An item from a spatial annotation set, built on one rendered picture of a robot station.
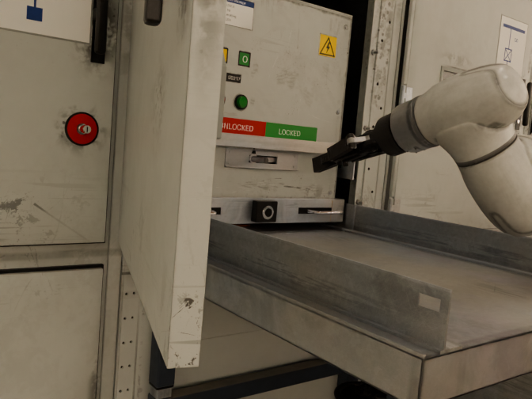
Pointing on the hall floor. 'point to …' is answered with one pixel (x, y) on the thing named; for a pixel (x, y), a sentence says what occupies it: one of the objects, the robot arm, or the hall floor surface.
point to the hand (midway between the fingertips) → (326, 161)
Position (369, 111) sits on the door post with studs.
